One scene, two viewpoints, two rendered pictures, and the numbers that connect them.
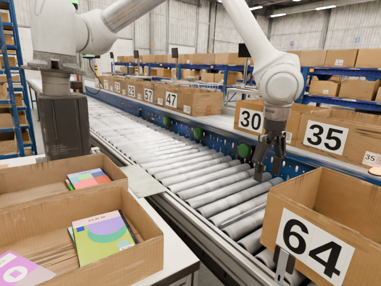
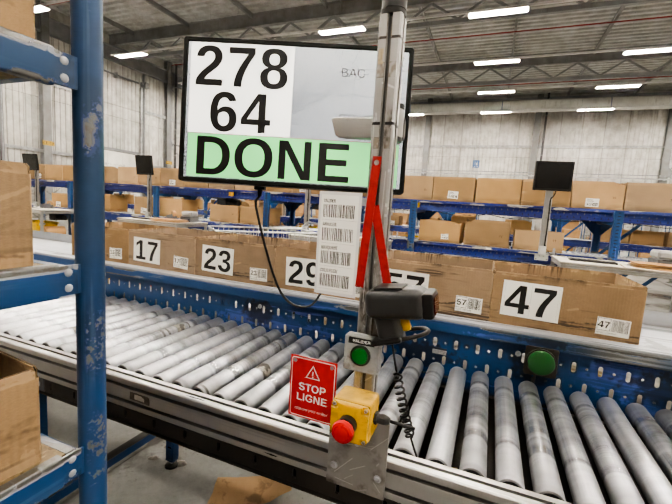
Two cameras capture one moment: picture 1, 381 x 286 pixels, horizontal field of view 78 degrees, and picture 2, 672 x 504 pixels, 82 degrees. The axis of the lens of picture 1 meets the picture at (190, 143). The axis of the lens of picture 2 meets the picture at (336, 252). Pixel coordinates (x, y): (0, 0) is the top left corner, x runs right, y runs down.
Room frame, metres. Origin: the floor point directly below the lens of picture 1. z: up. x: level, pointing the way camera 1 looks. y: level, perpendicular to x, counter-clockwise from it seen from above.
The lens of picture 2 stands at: (1.20, 1.26, 1.22)
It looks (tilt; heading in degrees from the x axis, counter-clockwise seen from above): 7 degrees down; 329
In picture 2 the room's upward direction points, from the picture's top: 4 degrees clockwise
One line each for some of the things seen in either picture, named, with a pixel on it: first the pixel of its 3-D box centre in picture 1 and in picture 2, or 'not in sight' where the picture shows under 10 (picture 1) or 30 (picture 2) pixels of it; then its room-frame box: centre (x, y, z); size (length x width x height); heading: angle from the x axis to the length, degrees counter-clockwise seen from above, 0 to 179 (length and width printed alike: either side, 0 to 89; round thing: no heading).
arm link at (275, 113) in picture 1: (276, 110); not in sight; (0.81, -0.29, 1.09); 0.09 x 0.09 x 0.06
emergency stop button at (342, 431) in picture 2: not in sight; (345, 428); (1.72, 0.91, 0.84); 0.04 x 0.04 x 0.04; 38
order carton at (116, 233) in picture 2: (109, 82); (125, 241); (3.44, 1.20, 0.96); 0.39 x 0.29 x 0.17; 38
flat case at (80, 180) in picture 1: (92, 181); not in sight; (0.79, 0.36, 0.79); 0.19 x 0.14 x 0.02; 39
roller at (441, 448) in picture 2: (125, 129); (449, 410); (1.83, 0.52, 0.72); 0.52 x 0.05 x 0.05; 128
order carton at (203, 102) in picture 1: (192, 100); (555, 297); (1.90, 0.00, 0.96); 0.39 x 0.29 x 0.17; 38
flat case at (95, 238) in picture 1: (104, 236); not in sight; (0.50, 0.21, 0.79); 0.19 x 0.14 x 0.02; 32
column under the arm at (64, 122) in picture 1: (65, 130); not in sight; (1.03, 0.57, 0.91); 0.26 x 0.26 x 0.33; 35
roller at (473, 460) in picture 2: (128, 130); (477, 417); (1.78, 0.48, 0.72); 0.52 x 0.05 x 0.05; 128
